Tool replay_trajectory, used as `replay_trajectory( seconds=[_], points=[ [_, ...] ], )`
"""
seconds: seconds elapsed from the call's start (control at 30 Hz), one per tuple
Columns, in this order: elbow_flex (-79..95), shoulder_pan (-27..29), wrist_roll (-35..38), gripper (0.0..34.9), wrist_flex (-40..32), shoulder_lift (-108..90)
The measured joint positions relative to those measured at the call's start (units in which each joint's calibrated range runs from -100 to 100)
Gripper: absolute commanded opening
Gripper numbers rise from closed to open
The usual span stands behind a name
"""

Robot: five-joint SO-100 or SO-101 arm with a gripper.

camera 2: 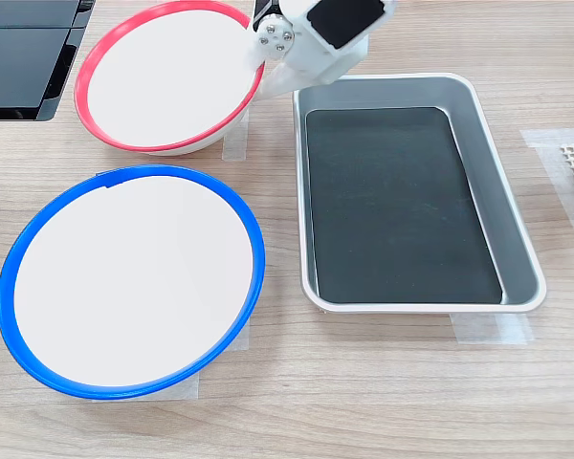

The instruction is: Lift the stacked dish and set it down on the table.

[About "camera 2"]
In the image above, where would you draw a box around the white plate with blue rim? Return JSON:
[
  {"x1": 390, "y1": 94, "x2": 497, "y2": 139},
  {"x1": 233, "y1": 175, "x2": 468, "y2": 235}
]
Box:
[{"x1": 0, "y1": 164, "x2": 267, "y2": 401}]

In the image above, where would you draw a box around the black glossy flat device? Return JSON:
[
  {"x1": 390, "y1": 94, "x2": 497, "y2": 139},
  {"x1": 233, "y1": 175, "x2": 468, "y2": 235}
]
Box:
[{"x1": 0, "y1": 0, "x2": 97, "y2": 121}]

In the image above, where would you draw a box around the white plate with red rim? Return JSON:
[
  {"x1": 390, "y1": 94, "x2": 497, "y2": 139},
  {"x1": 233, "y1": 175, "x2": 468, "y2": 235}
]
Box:
[{"x1": 74, "y1": 0, "x2": 268, "y2": 157}]

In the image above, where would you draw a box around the steel tray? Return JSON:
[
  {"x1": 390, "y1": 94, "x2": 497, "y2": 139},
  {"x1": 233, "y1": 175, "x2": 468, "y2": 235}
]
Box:
[{"x1": 292, "y1": 72, "x2": 548, "y2": 316}]

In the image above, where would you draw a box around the black mat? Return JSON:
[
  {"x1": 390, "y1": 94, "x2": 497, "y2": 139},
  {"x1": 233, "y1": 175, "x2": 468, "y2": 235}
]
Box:
[{"x1": 305, "y1": 106, "x2": 503, "y2": 305}]

